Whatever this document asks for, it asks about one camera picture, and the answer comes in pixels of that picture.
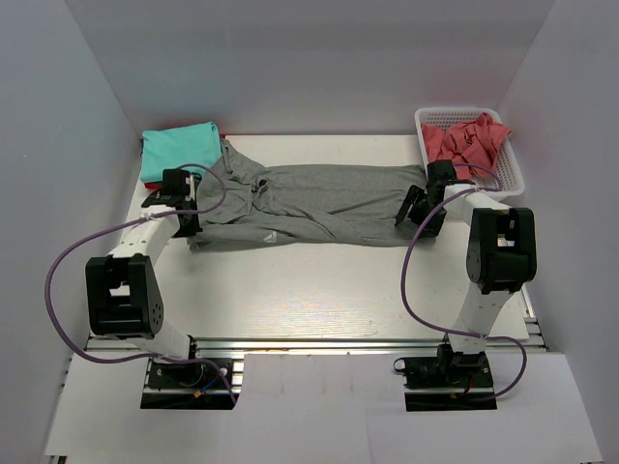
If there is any grey t-shirt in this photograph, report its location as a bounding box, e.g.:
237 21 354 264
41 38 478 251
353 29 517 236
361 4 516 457
188 142 426 248

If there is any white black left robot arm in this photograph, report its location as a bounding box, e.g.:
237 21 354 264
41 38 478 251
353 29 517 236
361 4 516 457
85 169 205 386

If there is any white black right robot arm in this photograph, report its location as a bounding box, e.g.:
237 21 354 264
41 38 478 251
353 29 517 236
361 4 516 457
396 160 537 386

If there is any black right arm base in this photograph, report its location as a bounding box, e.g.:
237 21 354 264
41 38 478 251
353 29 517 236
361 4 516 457
393 356 497 413

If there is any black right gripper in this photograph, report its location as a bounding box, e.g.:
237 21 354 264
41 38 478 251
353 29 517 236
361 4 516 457
398 185 449 238

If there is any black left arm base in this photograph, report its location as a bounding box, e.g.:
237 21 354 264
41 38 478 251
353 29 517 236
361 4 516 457
140 358 242 411

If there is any purple cable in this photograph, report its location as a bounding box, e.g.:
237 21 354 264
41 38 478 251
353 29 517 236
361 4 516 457
399 162 528 401
44 163 238 410

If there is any crumpled pink t-shirt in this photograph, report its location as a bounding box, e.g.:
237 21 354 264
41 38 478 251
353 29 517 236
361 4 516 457
421 112 512 169

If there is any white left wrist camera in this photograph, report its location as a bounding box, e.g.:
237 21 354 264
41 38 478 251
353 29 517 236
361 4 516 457
185 173 201 201

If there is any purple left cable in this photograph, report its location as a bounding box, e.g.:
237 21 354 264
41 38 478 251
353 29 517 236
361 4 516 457
44 163 238 410

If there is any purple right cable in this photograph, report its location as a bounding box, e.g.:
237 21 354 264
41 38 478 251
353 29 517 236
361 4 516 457
399 162 528 401

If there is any folded red t-shirt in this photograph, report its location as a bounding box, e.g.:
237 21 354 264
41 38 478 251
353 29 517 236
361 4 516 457
140 131 222 189

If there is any folded teal t-shirt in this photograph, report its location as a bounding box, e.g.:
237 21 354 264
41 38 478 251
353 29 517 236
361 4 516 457
140 122 222 184

